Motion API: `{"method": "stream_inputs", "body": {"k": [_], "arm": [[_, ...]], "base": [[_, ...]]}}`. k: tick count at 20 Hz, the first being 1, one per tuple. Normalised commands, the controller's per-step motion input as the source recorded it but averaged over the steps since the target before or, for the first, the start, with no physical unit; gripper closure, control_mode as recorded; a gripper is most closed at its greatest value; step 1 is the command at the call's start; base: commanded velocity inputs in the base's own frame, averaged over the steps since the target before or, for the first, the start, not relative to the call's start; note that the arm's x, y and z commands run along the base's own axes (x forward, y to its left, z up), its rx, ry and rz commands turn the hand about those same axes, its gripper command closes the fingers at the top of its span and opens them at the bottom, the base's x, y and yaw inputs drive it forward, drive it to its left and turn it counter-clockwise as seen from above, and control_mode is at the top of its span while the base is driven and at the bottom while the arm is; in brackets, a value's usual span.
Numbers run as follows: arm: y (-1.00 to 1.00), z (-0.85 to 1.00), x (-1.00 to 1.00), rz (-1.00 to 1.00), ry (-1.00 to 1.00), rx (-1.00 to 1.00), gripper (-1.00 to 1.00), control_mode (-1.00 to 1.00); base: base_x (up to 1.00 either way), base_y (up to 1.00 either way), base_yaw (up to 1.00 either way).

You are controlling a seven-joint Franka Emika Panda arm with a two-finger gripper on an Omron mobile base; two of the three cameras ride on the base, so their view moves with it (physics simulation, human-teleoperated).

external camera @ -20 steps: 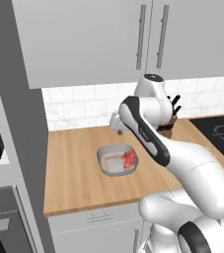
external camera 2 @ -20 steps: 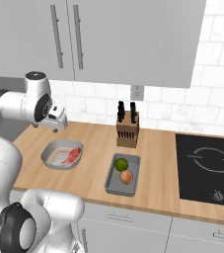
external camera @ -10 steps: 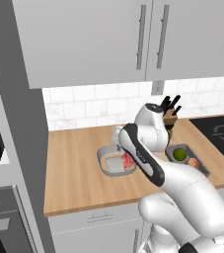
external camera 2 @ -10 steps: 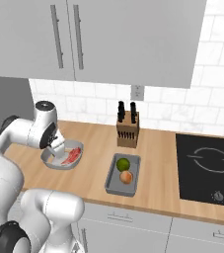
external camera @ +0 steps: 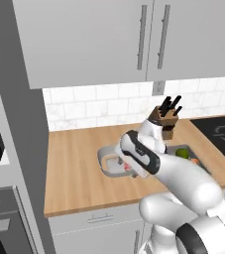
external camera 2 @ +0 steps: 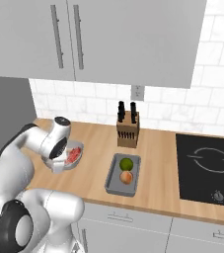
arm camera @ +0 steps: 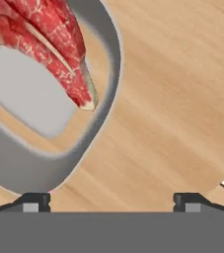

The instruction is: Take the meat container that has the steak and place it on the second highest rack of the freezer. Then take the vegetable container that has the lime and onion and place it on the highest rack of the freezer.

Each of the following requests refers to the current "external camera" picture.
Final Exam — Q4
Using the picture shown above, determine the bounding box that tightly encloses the green lime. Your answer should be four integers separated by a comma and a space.
174, 147, 190, 160

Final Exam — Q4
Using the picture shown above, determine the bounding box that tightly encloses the grey vegetable container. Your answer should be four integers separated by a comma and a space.
164, 143, 214, 177

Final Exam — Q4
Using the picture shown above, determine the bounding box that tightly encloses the brown wooden knife block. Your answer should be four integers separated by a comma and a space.
148, 104, 180, 141

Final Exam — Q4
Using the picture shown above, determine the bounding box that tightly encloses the grey tall cabinet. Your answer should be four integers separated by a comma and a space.
0, 0, 57, 254

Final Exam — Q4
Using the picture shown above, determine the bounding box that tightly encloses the wide grey upper cupboard door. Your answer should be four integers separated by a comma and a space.
12, 0, 155, 90

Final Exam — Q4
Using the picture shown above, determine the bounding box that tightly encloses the black hob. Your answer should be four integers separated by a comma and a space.
189, 114, 225, 171

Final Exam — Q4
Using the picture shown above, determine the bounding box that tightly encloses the grey drawer front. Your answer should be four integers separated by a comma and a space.
47, 202, 146, 236

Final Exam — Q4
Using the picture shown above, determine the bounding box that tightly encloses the grey lower cupboard door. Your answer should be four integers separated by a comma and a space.
51, 219, 146, 254

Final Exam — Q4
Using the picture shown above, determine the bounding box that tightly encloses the grey black oven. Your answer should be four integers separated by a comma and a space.
0, 185, 38, 254

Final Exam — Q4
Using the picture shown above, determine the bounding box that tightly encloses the black handled knife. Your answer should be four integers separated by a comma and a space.
167, 94, 183, 115
159, 95, 172, 117
172, 105, 183, 118

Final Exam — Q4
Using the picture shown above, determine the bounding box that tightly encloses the grey wall outlet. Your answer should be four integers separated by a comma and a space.
152, 80, 167, 96

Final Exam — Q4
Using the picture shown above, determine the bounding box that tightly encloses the grey drawer handle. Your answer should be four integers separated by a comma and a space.
86, 213, 115, 224

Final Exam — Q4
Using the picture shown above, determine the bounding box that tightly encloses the grey bar cupboard handle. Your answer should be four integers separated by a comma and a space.
157, 4, 171, 70
136, 4, 149, 71

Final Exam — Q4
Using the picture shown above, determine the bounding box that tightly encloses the grey lower cupboard handle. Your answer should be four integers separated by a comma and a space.
133, 229, 142, 254

